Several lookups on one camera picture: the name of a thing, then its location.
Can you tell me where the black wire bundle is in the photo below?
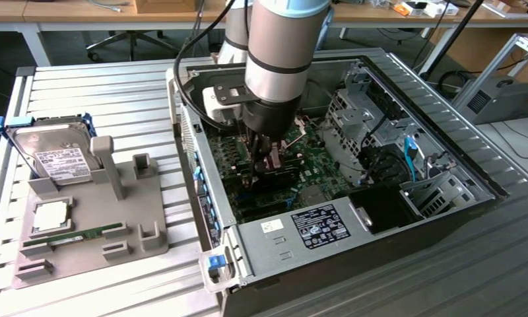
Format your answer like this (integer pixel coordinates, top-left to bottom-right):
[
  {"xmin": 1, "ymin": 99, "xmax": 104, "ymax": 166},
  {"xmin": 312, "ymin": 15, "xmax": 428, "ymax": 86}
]
[{"xmin": 359, "ymin": 114, "xmax": 413, "ymax": 186}]

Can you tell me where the silver CPU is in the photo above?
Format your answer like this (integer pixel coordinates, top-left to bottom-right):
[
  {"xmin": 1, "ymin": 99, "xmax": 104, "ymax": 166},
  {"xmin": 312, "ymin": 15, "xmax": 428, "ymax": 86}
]
[{"xmin": 32, "ymin": 201, "xmax": 70, "ymax": 232}]

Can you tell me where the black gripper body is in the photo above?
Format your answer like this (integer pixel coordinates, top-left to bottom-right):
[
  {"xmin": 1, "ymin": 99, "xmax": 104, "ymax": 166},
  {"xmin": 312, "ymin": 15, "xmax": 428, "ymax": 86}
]
[{"xmin": 241, "ymin": 97, "xmax": 301, "ymax": 139}]

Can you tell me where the office chair base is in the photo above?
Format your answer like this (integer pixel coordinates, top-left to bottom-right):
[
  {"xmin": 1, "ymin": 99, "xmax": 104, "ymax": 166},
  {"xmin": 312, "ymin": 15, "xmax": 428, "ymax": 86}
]
[{"xmin": 85, "ymin": 29, "xmax": 180, "ymax": 62}]

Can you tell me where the aluminium profile frame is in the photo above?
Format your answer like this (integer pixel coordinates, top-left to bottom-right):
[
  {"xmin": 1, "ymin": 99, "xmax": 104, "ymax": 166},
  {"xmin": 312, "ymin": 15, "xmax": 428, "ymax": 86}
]
[{"xmin": 451, "ymin": 32, "xmax": 528, "ymax": 110}]

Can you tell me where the metal socket cover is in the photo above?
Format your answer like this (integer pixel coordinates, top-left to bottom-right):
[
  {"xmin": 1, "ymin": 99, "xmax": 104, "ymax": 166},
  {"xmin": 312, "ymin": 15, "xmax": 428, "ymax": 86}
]
[{"xmin": 284, "ymin": 115, "xmax": 312, "ymax": 148}]

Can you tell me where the metal drive cage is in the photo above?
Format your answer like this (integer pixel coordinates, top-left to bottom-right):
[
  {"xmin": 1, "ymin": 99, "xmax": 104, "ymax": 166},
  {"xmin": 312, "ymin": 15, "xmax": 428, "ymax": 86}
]
[{"xmin": 325, "ymin": 87, "xmax": 423, "ymax": 159}]

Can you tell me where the black slanted pole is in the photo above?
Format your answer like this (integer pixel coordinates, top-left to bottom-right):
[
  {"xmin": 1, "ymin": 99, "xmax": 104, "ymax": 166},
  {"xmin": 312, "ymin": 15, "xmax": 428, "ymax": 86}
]
[{"xmin": 417, "ymin": 0, "xmax": 485, "ymax": 80}]

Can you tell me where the grey power supply unit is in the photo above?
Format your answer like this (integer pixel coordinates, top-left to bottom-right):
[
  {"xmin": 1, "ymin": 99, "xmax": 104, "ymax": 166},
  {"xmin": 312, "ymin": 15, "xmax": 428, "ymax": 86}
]
[{"xmin": 237, "ymin": 196, "xmax": 375, "ymax": 278}]

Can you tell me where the grey computer tower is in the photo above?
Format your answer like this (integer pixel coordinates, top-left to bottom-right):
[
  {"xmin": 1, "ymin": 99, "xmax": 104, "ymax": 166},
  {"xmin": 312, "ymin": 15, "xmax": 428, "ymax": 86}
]
[{"xmin": 452, "ymin": 75, "xmax": 528, "ymax": 125}]

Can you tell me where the silver chipset heatsink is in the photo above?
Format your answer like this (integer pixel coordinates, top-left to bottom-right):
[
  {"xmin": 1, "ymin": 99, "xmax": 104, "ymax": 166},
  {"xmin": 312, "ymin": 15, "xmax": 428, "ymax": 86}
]
[{"xmin": 299, "ymin": 186, "xmax": 331, "ymax": 205}]

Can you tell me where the white orange small box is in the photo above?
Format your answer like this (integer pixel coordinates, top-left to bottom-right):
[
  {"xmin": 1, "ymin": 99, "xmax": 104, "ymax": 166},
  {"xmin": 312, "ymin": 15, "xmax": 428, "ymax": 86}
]
[{"xmin": 397, "ymin": 1, "xmax": 428, "ymax": 17}]

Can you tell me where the green motherboard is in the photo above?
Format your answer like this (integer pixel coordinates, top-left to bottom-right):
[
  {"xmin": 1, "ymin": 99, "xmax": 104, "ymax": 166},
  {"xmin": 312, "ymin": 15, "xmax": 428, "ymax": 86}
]
[{"xmin": 205, "ymin": 115, "xmax": 357, "ymax": 224}]

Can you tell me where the wooden desk with small boxes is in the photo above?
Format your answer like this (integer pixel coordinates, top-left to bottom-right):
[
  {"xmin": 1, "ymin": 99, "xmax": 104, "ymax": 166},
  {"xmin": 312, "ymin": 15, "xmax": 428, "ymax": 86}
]
[{"xmin": 329, "ymin": 0, "xmax": 528, "ymax": 40}]

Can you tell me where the hard disk in blue caddy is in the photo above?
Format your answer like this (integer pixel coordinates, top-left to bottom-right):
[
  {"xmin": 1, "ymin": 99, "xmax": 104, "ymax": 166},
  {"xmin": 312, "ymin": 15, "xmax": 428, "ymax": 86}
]
[{"xmin": 0, "ymin": 112, "xmax": 105, "ymax": 188}]

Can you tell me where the blue wire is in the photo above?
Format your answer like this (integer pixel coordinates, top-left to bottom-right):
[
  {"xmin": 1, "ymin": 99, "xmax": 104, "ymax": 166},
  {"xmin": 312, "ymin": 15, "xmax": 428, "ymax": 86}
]
[{"xmin": 403, "ymin": 137, "xmax": 421, "ymax": 182}]

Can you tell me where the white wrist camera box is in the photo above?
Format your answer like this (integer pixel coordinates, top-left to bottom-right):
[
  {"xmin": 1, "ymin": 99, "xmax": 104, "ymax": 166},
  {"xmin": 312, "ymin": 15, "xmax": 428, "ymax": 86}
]
[{"xmin": 200, "ymin": 85, "xmax": 252, "ymax": 125}]

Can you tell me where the open black PC case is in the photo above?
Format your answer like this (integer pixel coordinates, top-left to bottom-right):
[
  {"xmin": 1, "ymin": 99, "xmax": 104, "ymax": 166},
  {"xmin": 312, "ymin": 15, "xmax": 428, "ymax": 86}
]
[{"xmin": 165, "ymin": 54, "xmax": 509, "ymax": 317}]

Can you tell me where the blue case latch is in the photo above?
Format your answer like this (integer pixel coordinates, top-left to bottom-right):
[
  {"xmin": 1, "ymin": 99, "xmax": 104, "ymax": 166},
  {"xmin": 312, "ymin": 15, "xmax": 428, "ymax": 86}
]
[{"xmin": 205, "ymin": 254, "xmax": 227, "ymax": 271}]

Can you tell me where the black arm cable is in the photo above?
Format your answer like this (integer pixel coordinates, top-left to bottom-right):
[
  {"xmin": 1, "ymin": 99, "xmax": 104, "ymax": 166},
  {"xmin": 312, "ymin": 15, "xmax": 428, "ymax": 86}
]
[{"xmin": 173, "ymin": 0, "xmax": 252, "ymax": 133}]

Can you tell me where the grey parts rack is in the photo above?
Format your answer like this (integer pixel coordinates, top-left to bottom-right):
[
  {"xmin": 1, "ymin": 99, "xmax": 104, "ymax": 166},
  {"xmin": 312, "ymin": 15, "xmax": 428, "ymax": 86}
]
[{"xmin": 10, "ymin": 135, "xmax": 170, "ymax": 291}]

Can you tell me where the green RAM stick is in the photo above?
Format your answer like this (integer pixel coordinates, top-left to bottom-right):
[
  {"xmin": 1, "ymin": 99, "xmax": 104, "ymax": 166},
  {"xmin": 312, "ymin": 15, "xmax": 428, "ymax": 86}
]
[{"xmin": 24, "ymin": 224, "xmax": 124, "ymax": 248}]

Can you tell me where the wooden desk with cardboard box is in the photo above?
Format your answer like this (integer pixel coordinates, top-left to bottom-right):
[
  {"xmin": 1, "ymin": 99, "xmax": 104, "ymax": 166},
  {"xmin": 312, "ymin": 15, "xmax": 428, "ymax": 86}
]
[{"xmin": 0, "ymin": 0, "xmax": 228, "ymax": 67}]

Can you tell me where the graphics card with metal bracket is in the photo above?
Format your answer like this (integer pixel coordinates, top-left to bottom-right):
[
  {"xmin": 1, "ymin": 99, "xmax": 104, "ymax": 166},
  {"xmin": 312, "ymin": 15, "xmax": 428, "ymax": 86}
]
[{"xmin": 221, "ymin": 158, "xmax": 300, "ymax": 197}]

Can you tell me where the metal disk bay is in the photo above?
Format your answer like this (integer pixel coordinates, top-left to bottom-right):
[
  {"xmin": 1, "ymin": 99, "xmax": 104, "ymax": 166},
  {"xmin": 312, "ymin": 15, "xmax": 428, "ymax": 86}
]
[{"xmin": 400, "ymin": 171, "xmax": 476, "ymax": 219}]

